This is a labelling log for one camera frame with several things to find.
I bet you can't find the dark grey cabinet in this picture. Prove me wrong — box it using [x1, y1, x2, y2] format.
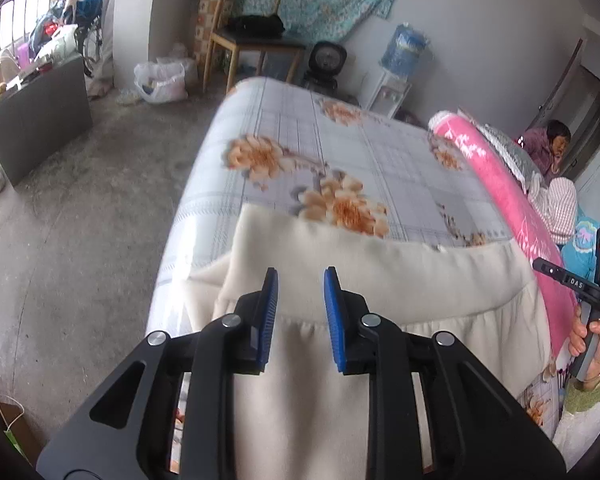
[0, 55, 93, 186]

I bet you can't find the white plastic bag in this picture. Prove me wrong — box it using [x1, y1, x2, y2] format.
[132, 60, 188, 106]

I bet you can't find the pink floral blanket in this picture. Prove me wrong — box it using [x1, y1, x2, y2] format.
[427, 110, 581, 356]

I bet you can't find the wheelchair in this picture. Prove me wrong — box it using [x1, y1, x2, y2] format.
[74, 10, 106, 78]

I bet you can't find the wooden chair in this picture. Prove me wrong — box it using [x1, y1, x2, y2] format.
[202, 0, 306, 93]

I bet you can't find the paper bag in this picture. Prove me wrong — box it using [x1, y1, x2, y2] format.
[0, 394, 33, 463]

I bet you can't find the pile of clothes and bags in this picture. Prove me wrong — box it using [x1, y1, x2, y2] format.
[25, 0, 106, 61]

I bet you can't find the black bag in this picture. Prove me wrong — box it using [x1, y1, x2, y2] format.
[227, 14, 286, 38]

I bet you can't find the person's right hand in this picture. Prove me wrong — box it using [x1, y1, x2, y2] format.
[569, 304, 600, 386]

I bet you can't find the pink checkered cloth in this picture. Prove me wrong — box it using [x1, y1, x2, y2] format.
[527, 177, 578, 246]

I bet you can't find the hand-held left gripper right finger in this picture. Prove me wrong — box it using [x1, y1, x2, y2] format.
[322, 266, 566, 480]

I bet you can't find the person's right forearm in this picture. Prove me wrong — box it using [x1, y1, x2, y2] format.
[552, 367, 600, 468]

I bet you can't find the white water dispenser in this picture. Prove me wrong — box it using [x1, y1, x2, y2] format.
[365, 70, 412, 118]

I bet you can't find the metal window railing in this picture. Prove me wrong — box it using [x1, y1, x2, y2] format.
[0, 0, 66, 66]

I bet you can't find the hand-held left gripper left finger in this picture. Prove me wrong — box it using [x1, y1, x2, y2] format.
[36, 267, 279, 480]

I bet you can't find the cream zip jacket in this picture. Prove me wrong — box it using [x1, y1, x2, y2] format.
[187, 205, 553, 480]

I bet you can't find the black round fan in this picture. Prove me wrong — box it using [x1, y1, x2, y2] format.
[302, 41, 348, 96]

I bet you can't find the blue water bottle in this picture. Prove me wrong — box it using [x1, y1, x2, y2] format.
[382, 22, 431, 78]

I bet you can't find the floral grid bed sheet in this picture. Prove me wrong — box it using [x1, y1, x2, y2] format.
[145, 77, 566, 480]

